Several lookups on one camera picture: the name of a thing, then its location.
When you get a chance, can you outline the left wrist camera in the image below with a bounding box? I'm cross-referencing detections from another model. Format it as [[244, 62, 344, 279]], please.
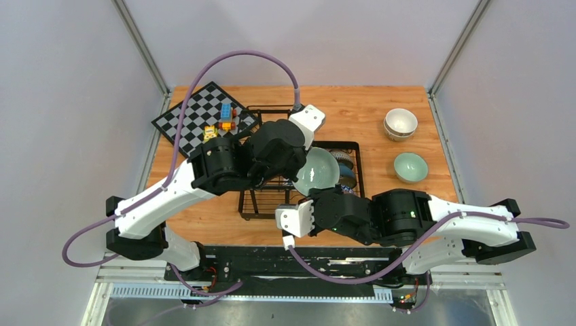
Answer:
[[289, 105, 326, 151]]

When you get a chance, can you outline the yellow toy block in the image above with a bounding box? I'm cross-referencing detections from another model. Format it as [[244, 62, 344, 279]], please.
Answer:
[[202, 125, 219, 143]]

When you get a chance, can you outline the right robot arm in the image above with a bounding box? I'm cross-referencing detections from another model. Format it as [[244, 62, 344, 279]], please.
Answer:
[[308, 187, 537, 284]]

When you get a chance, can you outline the black wire dish rack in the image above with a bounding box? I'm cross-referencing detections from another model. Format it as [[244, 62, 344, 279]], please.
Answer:
[[237, 105, 365, 221]]

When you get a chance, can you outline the brown patterned bowl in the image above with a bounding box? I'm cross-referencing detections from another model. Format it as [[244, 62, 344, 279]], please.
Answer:
[[330, 150, 355, 170]]

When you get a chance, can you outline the dark blue bowl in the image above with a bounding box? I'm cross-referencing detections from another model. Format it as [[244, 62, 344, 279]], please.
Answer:
[[338, 163, 357, 189]]

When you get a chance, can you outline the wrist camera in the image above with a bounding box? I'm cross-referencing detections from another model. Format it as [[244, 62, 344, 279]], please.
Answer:
[[289, 105, 326, 151], [274, 200, 314, 238]]

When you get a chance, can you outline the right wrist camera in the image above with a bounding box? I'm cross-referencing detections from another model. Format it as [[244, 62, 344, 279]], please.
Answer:
[[274, 200, 314, 238]]

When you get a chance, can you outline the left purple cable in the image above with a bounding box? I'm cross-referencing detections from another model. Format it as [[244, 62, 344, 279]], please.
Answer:
[[61, 49, 302, 307]]

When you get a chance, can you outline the cream white bowl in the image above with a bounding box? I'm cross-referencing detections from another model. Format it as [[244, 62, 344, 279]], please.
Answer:
[[383, 108, 418, 142]]

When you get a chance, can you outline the blue toy block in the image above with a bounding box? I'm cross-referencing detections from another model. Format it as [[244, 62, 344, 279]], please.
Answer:
[[218, 103, 237, 131]]

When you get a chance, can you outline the white green striped bowl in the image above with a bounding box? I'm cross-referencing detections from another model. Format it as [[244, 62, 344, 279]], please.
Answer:
[[293, 147, 340, 196]]

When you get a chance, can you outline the light green celadon bowl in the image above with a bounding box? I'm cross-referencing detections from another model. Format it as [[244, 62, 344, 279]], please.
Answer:
[[393, 152, 429, 183]]

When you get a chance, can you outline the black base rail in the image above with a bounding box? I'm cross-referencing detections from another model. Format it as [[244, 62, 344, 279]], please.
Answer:
[[94, 244, 505, 303]]

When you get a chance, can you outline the checkered board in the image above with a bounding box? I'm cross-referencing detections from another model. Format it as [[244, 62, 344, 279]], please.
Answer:
[[179, 81, 260, 158]]

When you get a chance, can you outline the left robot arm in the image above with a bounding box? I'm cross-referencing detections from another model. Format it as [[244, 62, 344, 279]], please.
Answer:
[[106, 117, 322, 280]]

